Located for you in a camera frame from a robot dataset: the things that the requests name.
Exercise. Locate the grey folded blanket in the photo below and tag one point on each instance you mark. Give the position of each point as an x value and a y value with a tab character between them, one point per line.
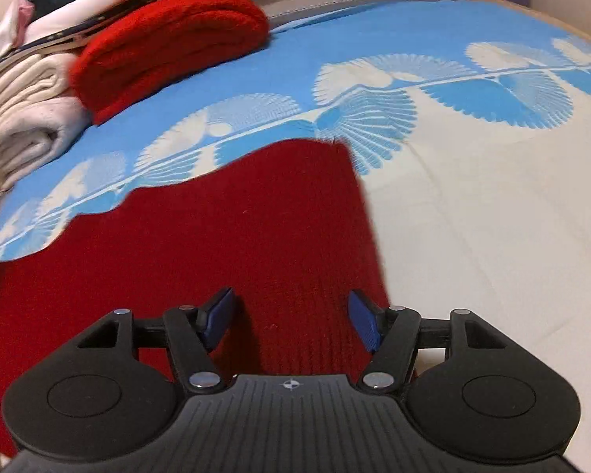
40	116

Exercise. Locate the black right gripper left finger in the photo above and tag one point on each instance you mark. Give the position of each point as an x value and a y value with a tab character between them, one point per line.
192	333

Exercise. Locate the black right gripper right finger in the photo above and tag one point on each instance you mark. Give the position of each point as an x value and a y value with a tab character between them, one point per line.
390	336

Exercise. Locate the blue and white bedsheet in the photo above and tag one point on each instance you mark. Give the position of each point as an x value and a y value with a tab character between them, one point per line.
468	127

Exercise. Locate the bright red folded sweater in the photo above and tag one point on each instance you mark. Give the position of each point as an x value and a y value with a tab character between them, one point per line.
160	43

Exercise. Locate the dark red knit garment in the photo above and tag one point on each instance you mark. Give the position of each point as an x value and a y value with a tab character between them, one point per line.
284	227

